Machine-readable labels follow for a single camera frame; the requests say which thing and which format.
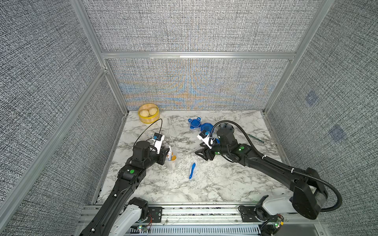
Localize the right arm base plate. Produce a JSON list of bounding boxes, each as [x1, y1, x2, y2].
[[238, 205, 284, 223]]

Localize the blue lid back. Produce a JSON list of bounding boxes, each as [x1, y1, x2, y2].
[[188, 117, 202, 129]]

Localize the green handled utensil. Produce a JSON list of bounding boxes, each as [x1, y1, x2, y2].
[[247, 134, 264, 143]]

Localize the yellow bamboo steamer basket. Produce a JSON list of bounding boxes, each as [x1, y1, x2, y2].
[[138, 103, 160, 124]]

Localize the cream dumpling bun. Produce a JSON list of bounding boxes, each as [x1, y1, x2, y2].
[[148, 107, 158, 116], [139, 109, 149, 118]]

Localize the left cream dumpling bun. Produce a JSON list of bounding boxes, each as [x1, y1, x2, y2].
[[139, 109, 149, 118]]

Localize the aluminium front rail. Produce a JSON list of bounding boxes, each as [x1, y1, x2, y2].
[[75, 203, 325, 236]]

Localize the blue toothbrush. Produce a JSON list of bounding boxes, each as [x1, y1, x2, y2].
[[189, 163, 196, 180]]

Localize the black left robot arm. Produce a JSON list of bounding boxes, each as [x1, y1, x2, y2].
[[80, 141, 169, 236]]

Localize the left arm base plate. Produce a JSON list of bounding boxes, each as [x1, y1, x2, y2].
[[129, 197, 163, 223]]

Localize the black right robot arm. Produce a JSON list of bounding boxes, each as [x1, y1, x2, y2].
[[195, 120, 343, 222]]

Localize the toothpaste tube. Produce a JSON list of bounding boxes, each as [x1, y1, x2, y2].
[[166, 146, 172, 161]]

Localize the right cream dumpling bun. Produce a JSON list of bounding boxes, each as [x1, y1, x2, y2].
[[148, 107, 158, 116]]

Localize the blue lid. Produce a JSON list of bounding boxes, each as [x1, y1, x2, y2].
[[188, 117, 202, 129], [200, 123, 214, 133]]

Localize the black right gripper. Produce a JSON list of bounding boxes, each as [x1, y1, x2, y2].
[[194, 138, 231, 161]]

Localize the clear plastic container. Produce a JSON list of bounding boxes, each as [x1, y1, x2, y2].
[[165, 152, 178, 170]]

